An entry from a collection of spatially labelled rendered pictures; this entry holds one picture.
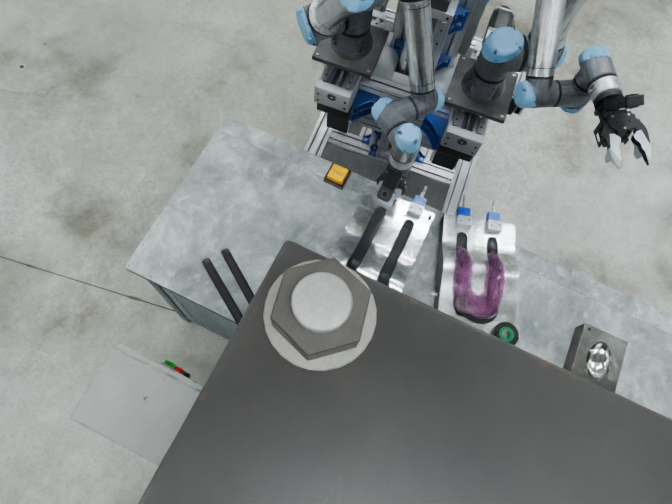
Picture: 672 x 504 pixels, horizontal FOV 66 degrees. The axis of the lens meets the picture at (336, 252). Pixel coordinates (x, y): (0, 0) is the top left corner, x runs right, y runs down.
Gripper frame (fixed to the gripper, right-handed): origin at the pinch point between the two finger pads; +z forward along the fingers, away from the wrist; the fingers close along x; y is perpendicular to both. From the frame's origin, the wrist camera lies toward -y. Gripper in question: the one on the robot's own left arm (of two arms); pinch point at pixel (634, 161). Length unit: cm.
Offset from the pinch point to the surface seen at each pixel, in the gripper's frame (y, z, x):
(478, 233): 57, -7, 26
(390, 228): 50, -10, 57
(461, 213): 55, -15, 31
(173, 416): -16, 50, 108
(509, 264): 56, 6, 18
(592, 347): 61, 36, -4
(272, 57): 133, -164, 106
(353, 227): 48, -12, 70
